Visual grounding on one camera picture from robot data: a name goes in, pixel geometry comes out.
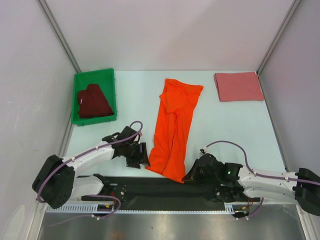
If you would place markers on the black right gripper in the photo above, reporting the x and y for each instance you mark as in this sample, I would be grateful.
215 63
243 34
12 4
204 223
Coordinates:
199 170

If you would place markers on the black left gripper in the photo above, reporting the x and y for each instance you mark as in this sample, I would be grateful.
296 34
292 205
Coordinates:
140 157

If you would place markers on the orange t-shirt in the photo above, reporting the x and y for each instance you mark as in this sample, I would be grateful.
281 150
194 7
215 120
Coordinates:
177 104

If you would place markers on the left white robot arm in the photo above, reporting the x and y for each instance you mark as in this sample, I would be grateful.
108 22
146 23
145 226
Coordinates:
60 180

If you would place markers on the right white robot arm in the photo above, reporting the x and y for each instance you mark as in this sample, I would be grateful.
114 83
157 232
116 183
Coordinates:
271 180

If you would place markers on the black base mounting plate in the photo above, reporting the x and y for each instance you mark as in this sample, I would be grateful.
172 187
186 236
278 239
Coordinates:
163 204

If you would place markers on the dark red t-shirt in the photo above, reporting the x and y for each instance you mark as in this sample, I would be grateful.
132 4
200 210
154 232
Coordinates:
93 103

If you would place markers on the green plastic bin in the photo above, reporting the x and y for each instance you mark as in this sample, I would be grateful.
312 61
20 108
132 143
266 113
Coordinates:
105 78

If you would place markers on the folded pink t-shirt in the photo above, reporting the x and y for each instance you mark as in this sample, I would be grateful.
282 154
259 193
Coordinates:
237 87

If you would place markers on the aluminium frame rail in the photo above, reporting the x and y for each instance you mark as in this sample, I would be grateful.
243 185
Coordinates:
58 195

